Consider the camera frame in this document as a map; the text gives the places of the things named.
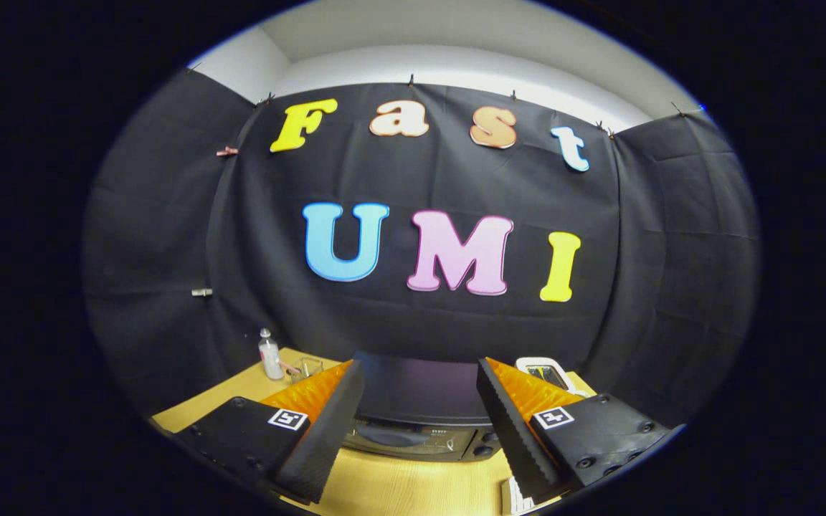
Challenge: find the white toaster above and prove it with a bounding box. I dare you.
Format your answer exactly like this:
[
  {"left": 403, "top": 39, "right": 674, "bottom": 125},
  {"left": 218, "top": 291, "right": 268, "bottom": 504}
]
[{"left": 515, "top": 356, "right": 577, "bottom": 393}]

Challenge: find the row of black clips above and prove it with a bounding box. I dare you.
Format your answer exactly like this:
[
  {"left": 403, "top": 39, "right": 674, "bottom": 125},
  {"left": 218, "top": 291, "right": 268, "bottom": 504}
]
[{"left": 187, "top": 63, "right": 688, "bottom": 138}]

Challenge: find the small clear glass container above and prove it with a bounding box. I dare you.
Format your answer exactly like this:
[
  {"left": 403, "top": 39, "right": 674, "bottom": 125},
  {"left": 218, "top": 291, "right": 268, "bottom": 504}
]
[{"left": 288, "top": 357, "right": 325, "bottom": 384}]

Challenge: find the black backdrop cloth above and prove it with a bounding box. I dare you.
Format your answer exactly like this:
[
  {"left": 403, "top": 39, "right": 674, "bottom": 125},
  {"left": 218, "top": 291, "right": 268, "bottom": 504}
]
[{"left": 83, "top": 68, "right": 761, "bottom": 431}]

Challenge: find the clear plastic bottle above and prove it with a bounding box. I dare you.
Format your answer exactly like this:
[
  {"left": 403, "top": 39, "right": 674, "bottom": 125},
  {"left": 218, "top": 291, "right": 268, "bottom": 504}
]
[{"left": 258, "top": 328, "right": 285, "bottom": 381}]

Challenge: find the black toaster oven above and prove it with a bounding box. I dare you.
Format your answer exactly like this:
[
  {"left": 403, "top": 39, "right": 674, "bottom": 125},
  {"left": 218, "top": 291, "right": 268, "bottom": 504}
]
[{"left": 341, "top": 350, "right": 503, "bottom": 462}]

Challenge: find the white ridged plate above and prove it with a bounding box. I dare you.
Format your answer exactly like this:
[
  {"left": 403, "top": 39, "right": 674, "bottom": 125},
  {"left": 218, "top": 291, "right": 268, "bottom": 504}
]
[{"left": 501, "top": 477, "right": 537, "bottom": 515}]

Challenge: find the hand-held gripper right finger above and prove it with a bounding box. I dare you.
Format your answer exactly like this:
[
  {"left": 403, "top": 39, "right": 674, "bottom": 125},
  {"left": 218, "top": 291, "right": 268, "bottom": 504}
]
[{"left": 476, "top": 357, "right": 674, "bottom": 505}]

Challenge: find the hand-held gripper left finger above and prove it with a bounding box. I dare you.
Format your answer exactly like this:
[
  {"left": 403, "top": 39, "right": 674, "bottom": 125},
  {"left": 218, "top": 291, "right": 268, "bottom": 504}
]
[{"left": 173, "top": 360, "right": 366, "bottom": 505}]

